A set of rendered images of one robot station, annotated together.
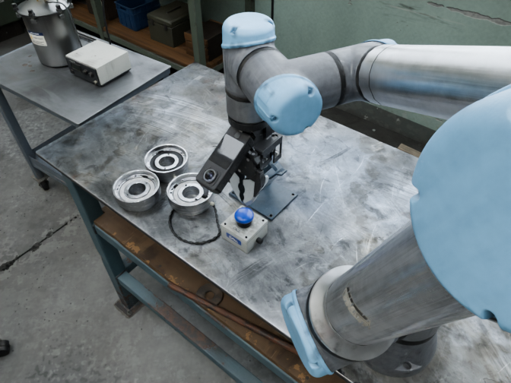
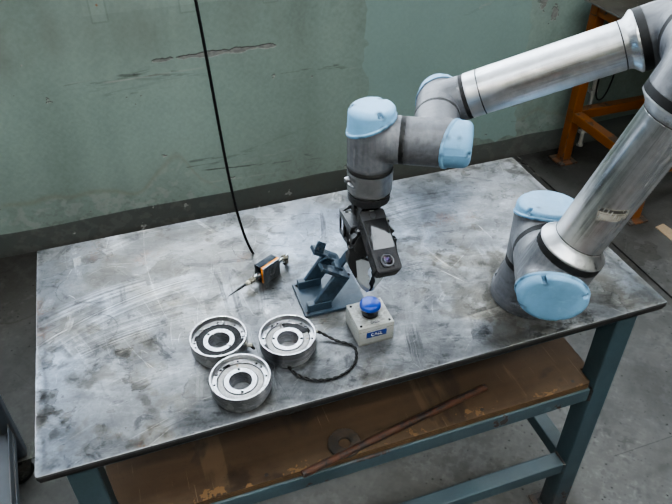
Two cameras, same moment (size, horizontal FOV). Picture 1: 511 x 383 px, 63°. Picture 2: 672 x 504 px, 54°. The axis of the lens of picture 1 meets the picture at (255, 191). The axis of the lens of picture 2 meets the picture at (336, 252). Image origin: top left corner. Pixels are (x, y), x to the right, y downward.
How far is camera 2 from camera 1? 0.85 m
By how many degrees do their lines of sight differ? 42
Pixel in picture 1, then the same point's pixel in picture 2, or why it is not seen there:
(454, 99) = (567, 76)
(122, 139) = (117, 374)
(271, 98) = (462, 141)
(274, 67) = (435, 123)
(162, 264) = (266, 471)
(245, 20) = (372, 106)
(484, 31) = (228, 65)
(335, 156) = (324, 227)
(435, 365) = not seen: hidden behind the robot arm
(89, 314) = not seen: outside the picture
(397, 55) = (497, 74)
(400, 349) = not seen: hidden behind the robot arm
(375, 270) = (629, 173)
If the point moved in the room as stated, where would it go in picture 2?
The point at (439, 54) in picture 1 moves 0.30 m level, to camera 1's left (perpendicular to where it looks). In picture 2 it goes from (533, 58) to (451, 140)
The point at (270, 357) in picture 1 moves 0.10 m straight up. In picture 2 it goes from (446, 426) to (451, 396)
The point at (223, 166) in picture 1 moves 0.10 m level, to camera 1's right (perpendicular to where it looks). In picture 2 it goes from (388, 245) to (416, 215)
